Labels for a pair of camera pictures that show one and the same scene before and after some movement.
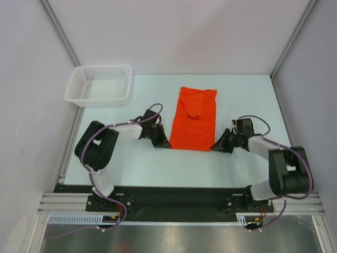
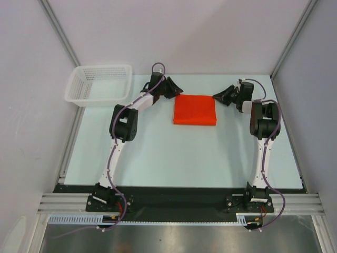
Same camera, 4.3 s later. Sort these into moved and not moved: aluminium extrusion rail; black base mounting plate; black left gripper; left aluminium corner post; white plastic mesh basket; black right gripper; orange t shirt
Moved: black right gripper; orange t shirt; black left gripper
Not moved: aluminium extrusion rail; left aluminium corner post; black base mounting plate; white plastic mesh basket
